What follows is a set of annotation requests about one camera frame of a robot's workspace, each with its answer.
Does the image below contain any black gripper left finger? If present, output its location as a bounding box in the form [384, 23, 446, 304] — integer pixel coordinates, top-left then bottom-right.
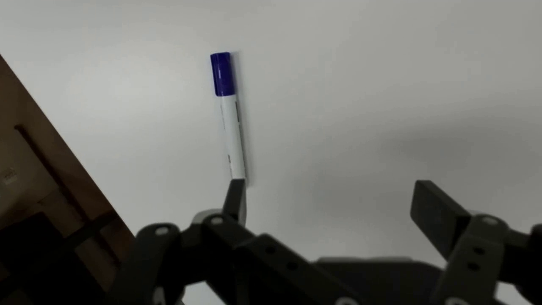
[101, 177, 363, 305]

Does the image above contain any white marker with blue cap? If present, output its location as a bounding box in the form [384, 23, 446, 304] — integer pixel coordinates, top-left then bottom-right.
[209, 50, 252, 186]

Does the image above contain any wooden side desk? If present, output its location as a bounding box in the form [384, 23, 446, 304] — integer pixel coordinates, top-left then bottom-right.
[0, 53, 138, 305]

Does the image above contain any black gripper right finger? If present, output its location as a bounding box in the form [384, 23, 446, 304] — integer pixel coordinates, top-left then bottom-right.
[411, 180, 542, 305]

